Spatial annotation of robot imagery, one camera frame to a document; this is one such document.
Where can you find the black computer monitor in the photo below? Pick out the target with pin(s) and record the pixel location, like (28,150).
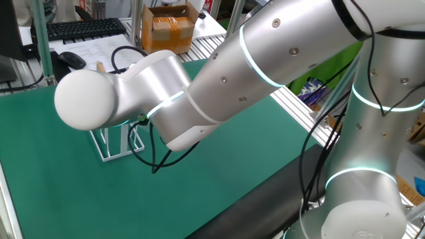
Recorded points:
(10,33)

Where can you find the cardboard box with orange tape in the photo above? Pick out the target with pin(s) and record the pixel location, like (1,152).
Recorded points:
(169,33)

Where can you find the blue patterned bag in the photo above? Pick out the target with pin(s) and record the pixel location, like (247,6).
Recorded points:
(310,91)

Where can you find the black computer keyboard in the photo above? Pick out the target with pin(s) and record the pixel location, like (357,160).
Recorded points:
(83,29)

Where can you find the white printed paper sheet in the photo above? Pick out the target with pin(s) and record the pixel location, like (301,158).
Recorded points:
(96,49)

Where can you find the aluminium frame post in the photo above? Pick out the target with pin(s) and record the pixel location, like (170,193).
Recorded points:
(234,15)
(335,93)
(43,49)
(136,23)

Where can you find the black table mat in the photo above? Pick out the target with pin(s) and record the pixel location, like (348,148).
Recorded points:
(265,199)

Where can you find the large cardboard box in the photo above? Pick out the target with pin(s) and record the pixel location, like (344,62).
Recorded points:
(419,129)

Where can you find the green table mat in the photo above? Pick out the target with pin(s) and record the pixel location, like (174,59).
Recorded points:
(99,192)

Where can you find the black computer mouse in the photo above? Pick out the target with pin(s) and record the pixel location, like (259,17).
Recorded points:
(72,60)

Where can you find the blue cloth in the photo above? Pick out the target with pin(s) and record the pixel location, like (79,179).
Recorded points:
(421,186)

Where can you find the green cloth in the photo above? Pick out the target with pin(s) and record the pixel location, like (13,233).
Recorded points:
(322,69)

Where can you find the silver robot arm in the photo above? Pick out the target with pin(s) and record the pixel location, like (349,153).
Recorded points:
(265,66)

